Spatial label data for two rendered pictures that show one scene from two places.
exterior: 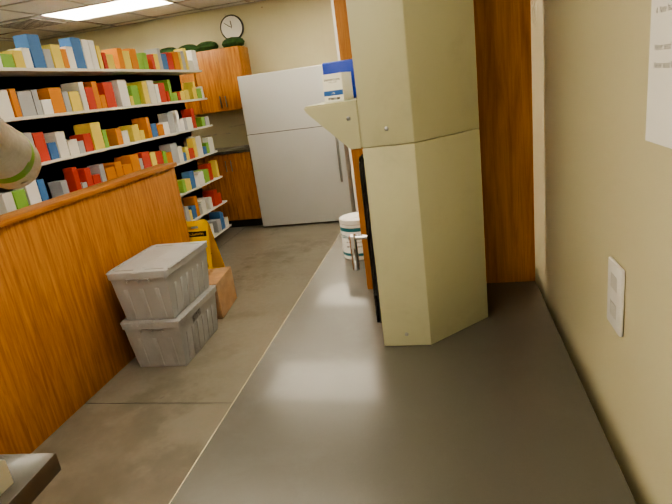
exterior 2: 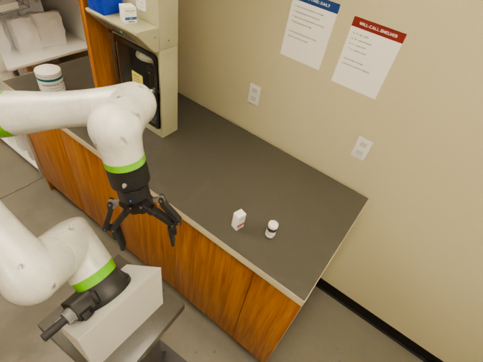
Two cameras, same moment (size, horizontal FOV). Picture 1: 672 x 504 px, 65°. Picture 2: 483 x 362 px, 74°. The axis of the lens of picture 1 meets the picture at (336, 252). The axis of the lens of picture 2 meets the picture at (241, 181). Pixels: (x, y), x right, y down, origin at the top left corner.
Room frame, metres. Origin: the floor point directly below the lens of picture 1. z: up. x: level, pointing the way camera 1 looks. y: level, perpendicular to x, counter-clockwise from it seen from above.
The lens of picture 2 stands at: (0.34, 1.07, 2.03)
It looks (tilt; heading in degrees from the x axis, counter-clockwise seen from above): 44 degrees down; 285
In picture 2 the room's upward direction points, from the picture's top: 12 degrees clockwise
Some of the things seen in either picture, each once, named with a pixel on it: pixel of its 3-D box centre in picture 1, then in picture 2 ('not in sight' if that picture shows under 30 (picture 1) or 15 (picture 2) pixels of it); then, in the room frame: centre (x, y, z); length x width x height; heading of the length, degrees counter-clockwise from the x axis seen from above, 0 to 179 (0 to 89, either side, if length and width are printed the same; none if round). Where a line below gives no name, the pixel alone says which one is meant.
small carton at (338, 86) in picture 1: (337, 87); (128, 13); (1.25, -0.05, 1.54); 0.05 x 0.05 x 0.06; 60
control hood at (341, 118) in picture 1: (345, 121); (122, 29); (1.30, -0.07, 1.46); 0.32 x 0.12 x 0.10; 167
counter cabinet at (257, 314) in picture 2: not in sight; (173, 195); (1.10, -0.14, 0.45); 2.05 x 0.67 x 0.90; 167
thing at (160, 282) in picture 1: (165, 279); not in sight; (3.28, 1.13, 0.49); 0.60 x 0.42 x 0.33; 167
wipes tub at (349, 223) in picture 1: (359, 235); (50, 81); (1.86, -0.09, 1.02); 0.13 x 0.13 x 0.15
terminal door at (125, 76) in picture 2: (377, 227); (136, 83); (1.29, -0.11, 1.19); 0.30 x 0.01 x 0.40; 167
